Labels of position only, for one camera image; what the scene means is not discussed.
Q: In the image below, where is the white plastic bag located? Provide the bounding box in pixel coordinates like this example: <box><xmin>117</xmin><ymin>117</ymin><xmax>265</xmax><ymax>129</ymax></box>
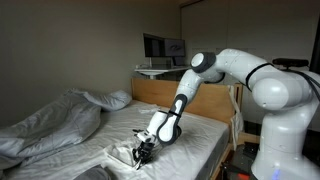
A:
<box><xmin>228</xmin><ymin>84</ymin><xmax>246</xmax><ymax>151</ymax></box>

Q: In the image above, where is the black velcro strap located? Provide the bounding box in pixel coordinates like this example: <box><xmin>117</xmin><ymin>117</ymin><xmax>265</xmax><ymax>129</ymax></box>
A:
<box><xmin>245</xmin><ymin>62</ymin><xmax>275</xmax><ymax>93</ymax></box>

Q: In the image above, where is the white pillow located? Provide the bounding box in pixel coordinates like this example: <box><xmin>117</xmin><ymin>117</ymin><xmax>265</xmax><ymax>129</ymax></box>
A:
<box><xmin>83</xmin><ymin>89</ymin><xmax>133</xmax><ymax>112</ymax></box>

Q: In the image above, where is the white cloth with green print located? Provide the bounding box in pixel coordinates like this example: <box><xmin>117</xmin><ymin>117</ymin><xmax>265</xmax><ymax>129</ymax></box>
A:
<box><xmin>104</xmin><ymin>139</ymin><xmax>162</xmax><ymax>172</ymax></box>

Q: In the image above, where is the black side table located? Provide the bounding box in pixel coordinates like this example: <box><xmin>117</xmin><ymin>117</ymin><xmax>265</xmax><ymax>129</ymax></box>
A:
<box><xmin>219</xmin><ymin>141</ymin><xmax>264</xmax><ymax>180</ymax></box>

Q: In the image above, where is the small black monitor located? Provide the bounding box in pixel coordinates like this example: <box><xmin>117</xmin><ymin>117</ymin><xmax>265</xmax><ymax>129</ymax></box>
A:
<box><xmin>163</xmin><ymin>38</ymin><xmax>186</xmax><ymax>67</ymax></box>

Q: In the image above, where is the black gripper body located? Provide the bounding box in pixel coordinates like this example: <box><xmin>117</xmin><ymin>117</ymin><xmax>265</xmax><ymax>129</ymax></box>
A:
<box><xmin>134</xmin><ymin>139</ymin><xmax>157</xmax><ymax>160</ymax></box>

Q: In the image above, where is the black mounted device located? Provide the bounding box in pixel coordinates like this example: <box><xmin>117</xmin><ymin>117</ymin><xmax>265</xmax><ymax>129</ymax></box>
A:
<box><xmin>272</xmin><ymin>57</ymin><xmax>310</xmax><ymax>70</ymax></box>

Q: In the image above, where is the white crumpled duvet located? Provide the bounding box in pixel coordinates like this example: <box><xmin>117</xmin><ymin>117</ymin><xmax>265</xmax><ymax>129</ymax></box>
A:
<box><xmin>0</xmin><ymin>88</ymin><xmax>103</xmax><ymax>171</ymax></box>

